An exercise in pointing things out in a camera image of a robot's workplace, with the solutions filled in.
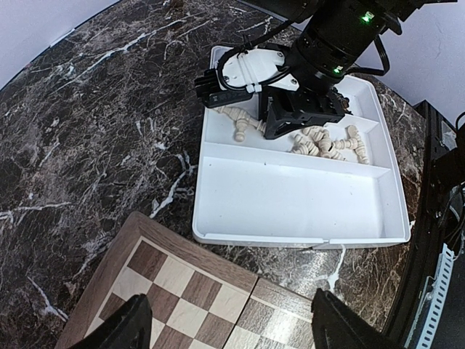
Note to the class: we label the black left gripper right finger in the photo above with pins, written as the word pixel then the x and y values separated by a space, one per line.
pixel 334 325

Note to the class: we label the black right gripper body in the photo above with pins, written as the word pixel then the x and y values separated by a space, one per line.
pixel 286 111

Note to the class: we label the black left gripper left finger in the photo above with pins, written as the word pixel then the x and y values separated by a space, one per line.
pixel 128 327

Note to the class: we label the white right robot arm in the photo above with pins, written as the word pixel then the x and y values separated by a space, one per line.
pixel 340 37

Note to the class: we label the pile of white chess pieces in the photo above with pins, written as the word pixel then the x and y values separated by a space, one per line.
pixel 311 141

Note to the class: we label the pile of dark chess pieces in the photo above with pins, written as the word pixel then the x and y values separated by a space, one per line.
pixel 344 101

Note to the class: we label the wooden chess board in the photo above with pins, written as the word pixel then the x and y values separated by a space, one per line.
pixel 198 299

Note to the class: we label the white divided plastic tray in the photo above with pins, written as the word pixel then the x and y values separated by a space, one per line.
pixel 258 193

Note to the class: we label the white paper label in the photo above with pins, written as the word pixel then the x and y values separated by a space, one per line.
pixel 59 39

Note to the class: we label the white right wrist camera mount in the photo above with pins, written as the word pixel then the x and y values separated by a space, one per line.
pixel 242 76

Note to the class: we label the white slotted cable duct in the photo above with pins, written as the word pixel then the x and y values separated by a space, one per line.
pixel 439 320

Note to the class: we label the black front rail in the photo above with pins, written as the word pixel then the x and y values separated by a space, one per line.
pixel 439 219

